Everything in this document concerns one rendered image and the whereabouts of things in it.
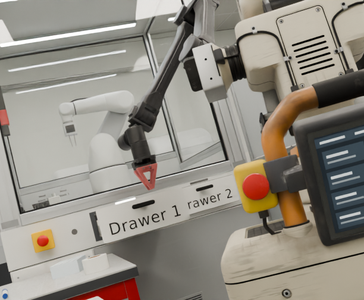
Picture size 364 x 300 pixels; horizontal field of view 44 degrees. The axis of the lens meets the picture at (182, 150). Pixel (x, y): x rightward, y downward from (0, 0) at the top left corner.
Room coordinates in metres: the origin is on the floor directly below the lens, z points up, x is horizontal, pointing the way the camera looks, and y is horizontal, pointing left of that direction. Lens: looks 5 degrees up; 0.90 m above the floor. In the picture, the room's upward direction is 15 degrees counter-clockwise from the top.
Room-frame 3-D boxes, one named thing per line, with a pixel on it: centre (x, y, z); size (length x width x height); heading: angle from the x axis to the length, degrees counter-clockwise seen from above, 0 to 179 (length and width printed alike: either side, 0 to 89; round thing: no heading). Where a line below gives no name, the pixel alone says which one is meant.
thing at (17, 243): (2.26, 0.37, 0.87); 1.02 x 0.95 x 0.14; 107
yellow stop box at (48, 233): (1.67, 0.58, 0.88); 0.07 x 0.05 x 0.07; 107
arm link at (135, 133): (1.45, 0.13, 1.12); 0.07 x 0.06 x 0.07; 31
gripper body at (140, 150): (1.45, 0.13, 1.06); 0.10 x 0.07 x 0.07; 16
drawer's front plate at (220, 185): (1.88, -0.04, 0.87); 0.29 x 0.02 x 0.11; 107
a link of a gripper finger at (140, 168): (1.44, 0.13, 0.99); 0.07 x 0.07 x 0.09; 16
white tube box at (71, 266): (1.44, 0.44, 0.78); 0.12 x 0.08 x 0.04; 2
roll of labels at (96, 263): (1.29, 0.32, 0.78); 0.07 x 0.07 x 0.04
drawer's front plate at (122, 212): (1.48, 0.17, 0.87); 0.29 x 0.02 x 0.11; 107
